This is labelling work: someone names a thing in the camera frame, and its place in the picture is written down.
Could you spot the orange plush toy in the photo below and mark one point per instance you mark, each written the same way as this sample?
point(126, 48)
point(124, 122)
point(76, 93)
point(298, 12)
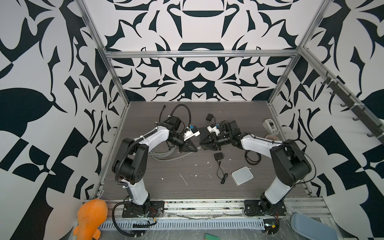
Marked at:
point(90, 216)

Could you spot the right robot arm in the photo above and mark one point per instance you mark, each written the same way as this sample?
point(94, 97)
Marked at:
point(289, 162)

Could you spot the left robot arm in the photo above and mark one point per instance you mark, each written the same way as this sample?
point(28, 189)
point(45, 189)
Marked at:
point(130, 163)

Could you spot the white cable duct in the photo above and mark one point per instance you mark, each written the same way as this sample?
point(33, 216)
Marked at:
point(188, 224)

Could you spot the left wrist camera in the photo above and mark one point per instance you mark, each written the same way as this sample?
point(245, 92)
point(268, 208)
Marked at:
point(192, 131)

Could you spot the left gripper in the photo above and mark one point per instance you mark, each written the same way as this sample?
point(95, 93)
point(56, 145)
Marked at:
point(186, 147)

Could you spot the black power adapter centre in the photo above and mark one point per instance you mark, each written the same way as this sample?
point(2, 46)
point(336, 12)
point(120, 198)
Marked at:
point(220, 172)

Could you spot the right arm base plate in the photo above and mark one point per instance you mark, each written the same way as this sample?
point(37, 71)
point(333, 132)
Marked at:
point(263, 207)

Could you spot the roll of tape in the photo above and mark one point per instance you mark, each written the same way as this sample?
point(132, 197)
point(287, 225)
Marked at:
point(272, 138)

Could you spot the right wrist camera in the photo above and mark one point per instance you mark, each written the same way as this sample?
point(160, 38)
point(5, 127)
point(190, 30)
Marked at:
point(214, 129)

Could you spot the white square router box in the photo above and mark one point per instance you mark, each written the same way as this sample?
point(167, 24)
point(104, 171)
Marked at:
point(242, 175)

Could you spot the grey blue pad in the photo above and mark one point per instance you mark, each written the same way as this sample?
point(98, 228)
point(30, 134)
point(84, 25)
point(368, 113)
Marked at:
point(312, 229)

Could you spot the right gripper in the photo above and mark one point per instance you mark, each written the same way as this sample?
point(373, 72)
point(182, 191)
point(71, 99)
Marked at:
point(213, 142)

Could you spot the black network switch box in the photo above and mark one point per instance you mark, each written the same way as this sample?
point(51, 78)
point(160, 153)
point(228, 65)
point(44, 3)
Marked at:
point(204, 135)

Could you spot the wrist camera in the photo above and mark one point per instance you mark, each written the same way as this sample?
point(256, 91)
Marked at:
point(214, 129)
point(192, 131)

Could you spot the green object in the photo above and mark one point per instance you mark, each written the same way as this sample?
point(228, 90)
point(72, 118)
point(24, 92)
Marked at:
point(211, 237)

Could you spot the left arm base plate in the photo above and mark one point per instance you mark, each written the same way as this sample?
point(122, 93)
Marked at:
point(149, 209)

